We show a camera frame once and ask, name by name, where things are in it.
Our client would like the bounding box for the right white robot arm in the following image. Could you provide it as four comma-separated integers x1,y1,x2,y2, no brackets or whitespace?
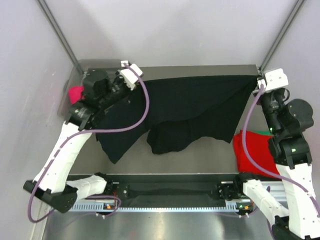
233,87,320,240

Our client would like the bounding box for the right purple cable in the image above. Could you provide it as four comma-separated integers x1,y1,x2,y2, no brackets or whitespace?
241,84,320,240

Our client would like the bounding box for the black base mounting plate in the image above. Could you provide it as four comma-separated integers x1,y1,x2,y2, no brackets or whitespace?
67,173,253,201

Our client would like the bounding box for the pink t shirt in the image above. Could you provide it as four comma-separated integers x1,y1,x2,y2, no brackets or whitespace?
68,85,84,105

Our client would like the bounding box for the purple cable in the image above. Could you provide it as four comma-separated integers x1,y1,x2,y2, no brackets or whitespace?
241,84,320,240
27,62,151,223

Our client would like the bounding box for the red folded t shirt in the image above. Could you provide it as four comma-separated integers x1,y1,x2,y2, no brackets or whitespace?
232,130,279,177

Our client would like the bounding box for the grey plastic bin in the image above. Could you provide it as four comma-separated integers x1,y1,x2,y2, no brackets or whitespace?
57,59,121,119

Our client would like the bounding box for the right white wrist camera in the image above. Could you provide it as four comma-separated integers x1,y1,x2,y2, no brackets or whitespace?
252,68,289,96

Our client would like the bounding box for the green folded t shirt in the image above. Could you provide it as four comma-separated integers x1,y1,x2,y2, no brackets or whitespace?
255,130,272,136

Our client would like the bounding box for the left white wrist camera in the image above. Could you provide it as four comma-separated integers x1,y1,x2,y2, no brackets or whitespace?
119,60,143,91

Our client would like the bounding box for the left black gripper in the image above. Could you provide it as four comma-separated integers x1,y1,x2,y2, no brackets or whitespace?
99,70,139,109

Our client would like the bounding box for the aluminium frame post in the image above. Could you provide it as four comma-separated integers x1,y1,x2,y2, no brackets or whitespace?
35,0,84,75
258,0,307,72

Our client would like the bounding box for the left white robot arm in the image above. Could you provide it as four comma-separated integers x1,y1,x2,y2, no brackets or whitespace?
23,68,142,213

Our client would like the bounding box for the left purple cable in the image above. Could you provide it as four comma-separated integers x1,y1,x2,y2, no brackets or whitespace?
27,62,151,223

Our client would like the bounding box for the right aluminium frame post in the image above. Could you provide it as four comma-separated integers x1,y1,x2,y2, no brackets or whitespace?
258,0,307,72

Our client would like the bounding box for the left aluminium frame post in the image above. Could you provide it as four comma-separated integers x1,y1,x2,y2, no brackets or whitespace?
35,0,84,75

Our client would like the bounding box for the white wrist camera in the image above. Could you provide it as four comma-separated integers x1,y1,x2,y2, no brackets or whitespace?
119,60,143,91
252,68,289,96

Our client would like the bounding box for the black t shirt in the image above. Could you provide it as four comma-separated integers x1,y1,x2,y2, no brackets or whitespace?
96,75,257,163

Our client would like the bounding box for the grey slotted cable duct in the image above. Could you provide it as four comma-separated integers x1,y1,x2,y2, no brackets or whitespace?
69,200,254,213

